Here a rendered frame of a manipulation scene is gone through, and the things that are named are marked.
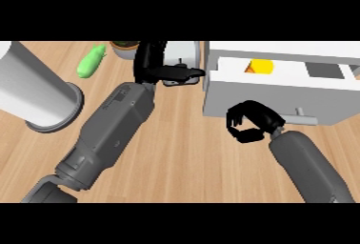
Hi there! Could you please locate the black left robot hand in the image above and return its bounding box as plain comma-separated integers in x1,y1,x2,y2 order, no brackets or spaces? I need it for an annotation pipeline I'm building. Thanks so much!
133,40,209,87

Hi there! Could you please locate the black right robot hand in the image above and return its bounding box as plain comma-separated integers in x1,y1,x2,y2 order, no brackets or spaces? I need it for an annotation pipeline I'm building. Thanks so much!
225,99,287,144

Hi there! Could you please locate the white drawer box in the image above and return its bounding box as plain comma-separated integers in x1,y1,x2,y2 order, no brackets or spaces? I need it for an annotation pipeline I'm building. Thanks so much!
216,55,360,85

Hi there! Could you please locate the brown rimmed plant pot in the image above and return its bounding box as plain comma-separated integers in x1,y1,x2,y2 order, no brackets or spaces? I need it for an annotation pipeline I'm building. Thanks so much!
108,40,142,61

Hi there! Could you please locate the green vegetable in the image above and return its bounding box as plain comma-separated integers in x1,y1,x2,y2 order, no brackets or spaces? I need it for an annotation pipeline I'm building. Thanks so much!
76,44,108,79

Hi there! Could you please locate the yellow block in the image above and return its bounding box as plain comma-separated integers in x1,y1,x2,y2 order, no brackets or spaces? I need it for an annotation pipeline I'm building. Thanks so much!
246,58,277,75

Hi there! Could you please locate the white cabinet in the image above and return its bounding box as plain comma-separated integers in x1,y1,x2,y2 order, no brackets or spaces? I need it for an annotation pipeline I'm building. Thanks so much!
207,40,360,60

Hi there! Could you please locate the grey drawer handle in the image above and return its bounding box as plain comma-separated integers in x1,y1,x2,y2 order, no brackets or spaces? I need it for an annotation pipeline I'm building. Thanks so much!
281,107,319,126

